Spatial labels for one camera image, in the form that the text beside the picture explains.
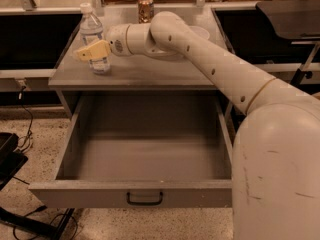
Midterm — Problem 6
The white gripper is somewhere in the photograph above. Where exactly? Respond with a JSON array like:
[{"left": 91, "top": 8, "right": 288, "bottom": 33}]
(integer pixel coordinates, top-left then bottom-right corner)
[{"left": 73, "top": 24, "right": 131, "bottom": 62}]

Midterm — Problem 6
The clear plastic water bottle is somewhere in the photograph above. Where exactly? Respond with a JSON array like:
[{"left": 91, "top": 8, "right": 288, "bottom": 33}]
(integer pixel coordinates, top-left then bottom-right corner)
[{"left": 80, "top": 3, "right": 111, "bottom": 74}]

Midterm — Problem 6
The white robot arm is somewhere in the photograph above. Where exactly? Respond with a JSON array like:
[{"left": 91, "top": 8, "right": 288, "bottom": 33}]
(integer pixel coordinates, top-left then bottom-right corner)
[{"left": 75, "top": 11, "right": 320, "bottom": 240}]

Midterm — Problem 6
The grey cabinet with counter top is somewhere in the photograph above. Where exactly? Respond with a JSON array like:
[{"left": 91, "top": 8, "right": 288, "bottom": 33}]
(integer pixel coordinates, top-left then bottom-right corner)
[{"left": 48, "top": 4, "right": 243, "bottom": 118}]

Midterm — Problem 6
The open grey top drawer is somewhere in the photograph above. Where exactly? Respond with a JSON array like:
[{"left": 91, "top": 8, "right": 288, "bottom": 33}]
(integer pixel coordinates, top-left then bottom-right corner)
[{"left": 30, "top": 94, "right": 232, "bottom": 208}]

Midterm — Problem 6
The orange patterned drink can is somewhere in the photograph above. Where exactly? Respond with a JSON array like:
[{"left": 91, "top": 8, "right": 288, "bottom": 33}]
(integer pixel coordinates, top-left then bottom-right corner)
[{"left": 138, "top": 0, "right": 154, "bottom": 23}]

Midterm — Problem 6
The left side black table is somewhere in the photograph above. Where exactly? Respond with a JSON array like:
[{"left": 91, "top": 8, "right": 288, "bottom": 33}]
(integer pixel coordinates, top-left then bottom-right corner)
[{"left": 0, "top": 11, "right": 81, "bottom": 92}]

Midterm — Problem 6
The black table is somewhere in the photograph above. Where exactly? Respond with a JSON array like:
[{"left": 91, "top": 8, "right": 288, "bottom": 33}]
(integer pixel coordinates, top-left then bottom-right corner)
[
  {"left": 213, "top": 3, "right": 320, "bottom": 86},
  {"left": 0, "top": 11, "right": 81, "bottom": 92}
]

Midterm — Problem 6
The white ceramic bowl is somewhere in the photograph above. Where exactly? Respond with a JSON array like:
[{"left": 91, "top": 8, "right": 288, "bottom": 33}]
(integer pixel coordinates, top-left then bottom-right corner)
[{"left": 191, "top": 26, "right": 210, "bottom": 40}]

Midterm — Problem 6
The right side black table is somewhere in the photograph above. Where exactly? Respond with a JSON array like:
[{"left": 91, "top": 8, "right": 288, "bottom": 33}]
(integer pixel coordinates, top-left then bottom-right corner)
[{"left": 213, "top": 3, "right": 320, "bottom": 86}]

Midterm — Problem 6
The black chair at right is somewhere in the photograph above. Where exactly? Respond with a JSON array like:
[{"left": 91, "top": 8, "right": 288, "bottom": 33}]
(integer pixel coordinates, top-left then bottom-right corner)
[{"left": 256, "top": 0, "right": 320, "bottom": 87}]

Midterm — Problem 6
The black equipment base at left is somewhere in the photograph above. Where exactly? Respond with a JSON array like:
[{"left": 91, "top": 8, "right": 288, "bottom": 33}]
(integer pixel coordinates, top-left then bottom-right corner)
[{"left": 0, "top": 132, "right": 76, "bottom": 240}]

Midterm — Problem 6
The black cable on floor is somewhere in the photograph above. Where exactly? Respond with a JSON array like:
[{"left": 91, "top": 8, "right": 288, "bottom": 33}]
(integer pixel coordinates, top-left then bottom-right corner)
[{"left": 13, "top": 87, "right": 35, "bottom": 152}]

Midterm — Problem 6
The black drawer handle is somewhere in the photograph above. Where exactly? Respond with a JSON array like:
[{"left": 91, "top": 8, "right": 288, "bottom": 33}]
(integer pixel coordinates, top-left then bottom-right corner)
[{"left": 126, "top": 192, "right": 163, "bottom": 206}]

